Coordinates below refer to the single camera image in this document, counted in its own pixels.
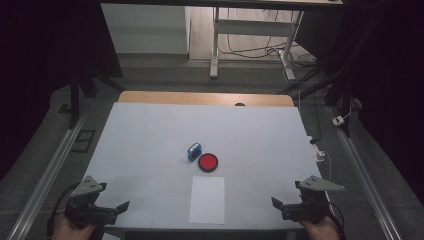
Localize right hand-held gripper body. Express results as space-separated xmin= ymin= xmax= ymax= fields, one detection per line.
xmin=281 ymin=175 xmax=346 ymax=224

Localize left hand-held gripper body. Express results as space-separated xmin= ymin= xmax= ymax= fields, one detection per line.
xmin=64 ymin=175 xmax=118 ymax=229

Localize round red ink pad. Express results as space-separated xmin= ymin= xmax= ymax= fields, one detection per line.
xmin=197 ymin=152 xmax=219 ymax=173

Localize blue stamp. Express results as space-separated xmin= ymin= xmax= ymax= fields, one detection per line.
xmin=187 ymin=142 xmax=203 ymax=163

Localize person's right hand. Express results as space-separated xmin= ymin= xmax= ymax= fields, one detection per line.
xmin=298 ymin=216 xmax=342 ymax=240

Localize person's left hand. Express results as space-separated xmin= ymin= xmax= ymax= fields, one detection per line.
xmin=50 ymin=213 xmax=98 ymax=240

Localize white plug adapter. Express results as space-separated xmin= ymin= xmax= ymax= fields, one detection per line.
xmin=307 ymin=135 xmax=326 ymax=163

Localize white paper sheet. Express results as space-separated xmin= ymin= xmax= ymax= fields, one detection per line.
xmin=188 ymin=175 xmax=226 ymax=225

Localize black metal stand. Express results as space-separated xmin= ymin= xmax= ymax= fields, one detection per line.
xmin=323 ymin=59 xmax=359 ymax=138
xmin=67 ymin=69 xmax=101 ymax=130

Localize wooden table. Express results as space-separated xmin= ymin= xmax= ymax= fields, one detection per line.
xmin=117 ymin=90 xmax=296 ymax=108

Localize white cabinet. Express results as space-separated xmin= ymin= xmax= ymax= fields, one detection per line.
xmin=100 ymin=3 xmax=190 ymax=55

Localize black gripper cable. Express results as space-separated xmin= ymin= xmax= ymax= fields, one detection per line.
xmin=327 ymin=199 xmax=347 ymax=240
xmin=46 ymin=182 xmax=82 ymax=238

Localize aluminium rail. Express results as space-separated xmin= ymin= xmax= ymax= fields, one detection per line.
xmin=328 ymin=106 xmax=405 ymax=240
xmin=5 ymin=111 xmax=88 ymax=240

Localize black floor cables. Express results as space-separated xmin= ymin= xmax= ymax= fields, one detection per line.
xmin=218 ymin=8 xmax=319 ymax=96

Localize white desk frame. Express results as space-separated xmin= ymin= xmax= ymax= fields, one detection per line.
xmin=209 ymin=6 xmax=305 ymax=81

